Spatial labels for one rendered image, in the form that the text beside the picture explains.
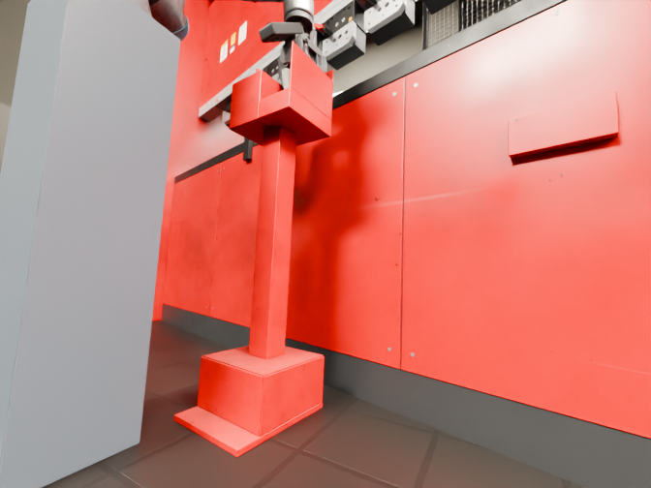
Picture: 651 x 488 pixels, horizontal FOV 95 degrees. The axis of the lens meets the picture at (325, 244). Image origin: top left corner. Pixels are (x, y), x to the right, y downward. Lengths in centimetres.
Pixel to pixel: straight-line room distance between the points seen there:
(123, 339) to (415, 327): 57
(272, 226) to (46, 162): 39
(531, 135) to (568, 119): 5
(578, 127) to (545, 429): 51
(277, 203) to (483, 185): 44
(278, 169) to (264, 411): 50
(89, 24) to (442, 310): 81
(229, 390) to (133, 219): 38
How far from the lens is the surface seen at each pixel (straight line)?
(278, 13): 182
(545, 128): 69
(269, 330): 70
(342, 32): 135
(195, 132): 225
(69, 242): 58
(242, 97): 83
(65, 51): 65
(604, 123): 68
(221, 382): 71
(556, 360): 66
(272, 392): 64
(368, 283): 79
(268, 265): 69
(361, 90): 98
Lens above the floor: 31
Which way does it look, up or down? 6 degrees up
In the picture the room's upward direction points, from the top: 3 degrees clockwise
